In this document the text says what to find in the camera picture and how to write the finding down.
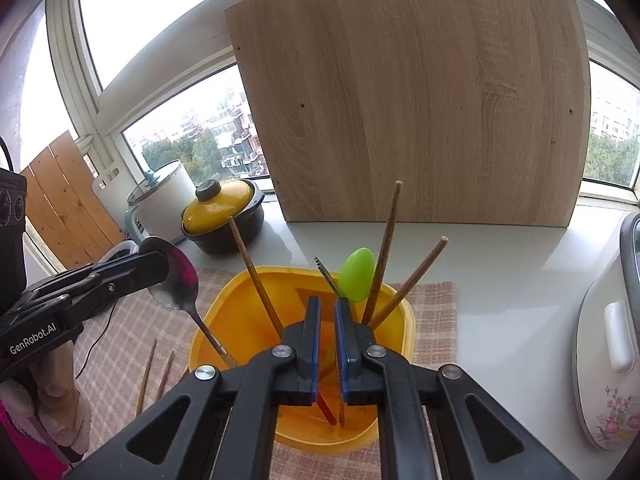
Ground large light wooden board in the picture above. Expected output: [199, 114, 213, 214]
[224, 0, 592, 230]

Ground metal spoon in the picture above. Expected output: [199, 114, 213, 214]
[139, 236, 238, 368]

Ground metal fork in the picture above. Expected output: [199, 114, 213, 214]
[314, 256, 343, 301]

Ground yellow plastic container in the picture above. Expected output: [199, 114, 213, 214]
[188, 270, 417, 457]

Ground wooden chopsticks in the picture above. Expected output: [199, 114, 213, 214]
[136, 338, 158, 417]
[369, 236, 449, 328]

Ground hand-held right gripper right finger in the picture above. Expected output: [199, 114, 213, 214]
[334, 297, 576, 480]

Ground checked table mat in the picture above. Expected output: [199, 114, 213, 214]
[75, 267, 458, 480]

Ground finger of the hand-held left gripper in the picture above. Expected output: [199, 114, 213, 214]
[22, 253, 172, 307]
[62, 272, 169, 333]

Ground black casserole pot yellow lid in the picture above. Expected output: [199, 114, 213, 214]
[180, 178, 266, 256]

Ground white plastic cutting board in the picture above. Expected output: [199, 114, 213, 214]
[91, 165, 132, 226]

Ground white ring light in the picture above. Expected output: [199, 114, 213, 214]
[97, 240, 141, 281]

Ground black ring light cable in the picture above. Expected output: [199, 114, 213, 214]
[75, 305, 118, 378]

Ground green plastic spoon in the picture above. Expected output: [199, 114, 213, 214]
[339, 247, 377, 305]

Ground white electric pot glass lid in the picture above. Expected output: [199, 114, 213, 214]
[124, 160, 196, 248]

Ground person's left forearm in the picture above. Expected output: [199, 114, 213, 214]
[0, 345, 93, 480]

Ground white window frame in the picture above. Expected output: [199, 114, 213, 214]
[0, 0, 640, 281]

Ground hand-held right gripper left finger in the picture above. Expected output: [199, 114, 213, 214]
[65, 296, 323, 480]

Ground wooden slat board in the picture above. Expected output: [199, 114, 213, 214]
[20, 130, 126, 271]

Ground white floral rice cooker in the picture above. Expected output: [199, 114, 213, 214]
[572, 210, 640, 451]

